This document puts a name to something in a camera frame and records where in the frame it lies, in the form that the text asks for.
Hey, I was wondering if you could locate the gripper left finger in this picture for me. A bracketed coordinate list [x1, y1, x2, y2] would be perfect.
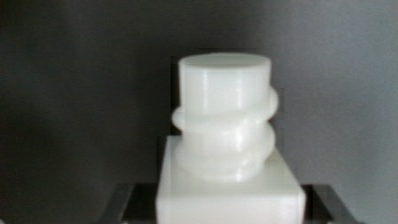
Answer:
[100, 183, 135, 224]

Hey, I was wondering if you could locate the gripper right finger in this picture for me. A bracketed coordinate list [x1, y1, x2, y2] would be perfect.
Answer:
[302, 184, 355, 224]

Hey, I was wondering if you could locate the white leg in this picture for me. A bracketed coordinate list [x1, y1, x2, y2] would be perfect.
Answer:
[156, 53, 306, 224]

